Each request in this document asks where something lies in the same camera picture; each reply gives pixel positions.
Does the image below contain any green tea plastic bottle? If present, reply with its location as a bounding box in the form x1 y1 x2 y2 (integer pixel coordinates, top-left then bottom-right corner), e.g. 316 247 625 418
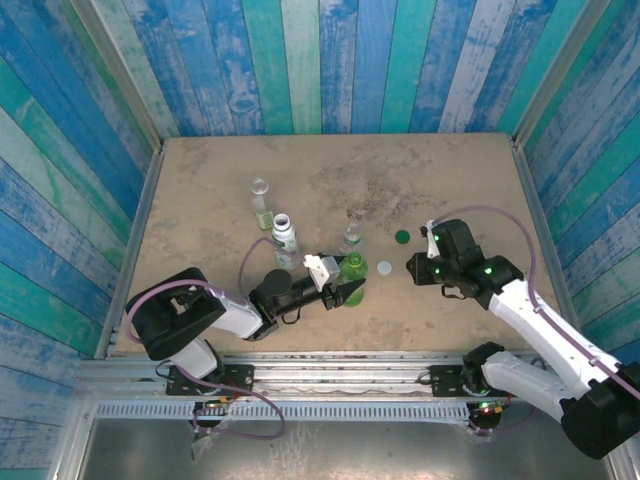
337 251 370 308

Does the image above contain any small clear water bottle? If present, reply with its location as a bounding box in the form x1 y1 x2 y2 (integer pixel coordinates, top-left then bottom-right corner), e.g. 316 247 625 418
339 222 365 259

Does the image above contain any white milk drink bottle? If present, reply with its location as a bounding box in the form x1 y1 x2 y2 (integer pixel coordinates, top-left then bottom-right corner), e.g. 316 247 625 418
272 213 302 271

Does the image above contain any clear ribbed wide-mouth bottle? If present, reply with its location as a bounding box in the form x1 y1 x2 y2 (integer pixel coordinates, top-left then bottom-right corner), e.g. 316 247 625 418
249 177 275 231

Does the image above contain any small circuit board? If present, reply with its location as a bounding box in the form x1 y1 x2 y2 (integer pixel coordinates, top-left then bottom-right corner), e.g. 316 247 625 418
469 398 512 416
193 397 236 416

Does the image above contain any stainless steel panel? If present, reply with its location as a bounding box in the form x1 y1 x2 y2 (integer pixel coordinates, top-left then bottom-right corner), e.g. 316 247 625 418
74 418 616 472

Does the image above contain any aluminium front frame rail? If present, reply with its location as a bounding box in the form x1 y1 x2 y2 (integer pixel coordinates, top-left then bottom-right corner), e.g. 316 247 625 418
79 352 606 401

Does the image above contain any aluminium table side rail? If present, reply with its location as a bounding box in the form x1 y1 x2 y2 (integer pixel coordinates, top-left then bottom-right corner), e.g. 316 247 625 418
509 134 592 361
94 139 166 360

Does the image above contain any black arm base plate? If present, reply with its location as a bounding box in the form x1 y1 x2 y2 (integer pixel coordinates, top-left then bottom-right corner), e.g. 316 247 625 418
165 364 255 396
428 364 484 399

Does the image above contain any white slotted cable duct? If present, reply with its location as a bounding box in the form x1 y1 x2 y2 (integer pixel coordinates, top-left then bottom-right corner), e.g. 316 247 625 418
94 402 471 421

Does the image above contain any aluminium corner post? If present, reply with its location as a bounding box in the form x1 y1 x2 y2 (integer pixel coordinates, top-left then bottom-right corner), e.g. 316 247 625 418
69 0 165 151
513 0 617 146

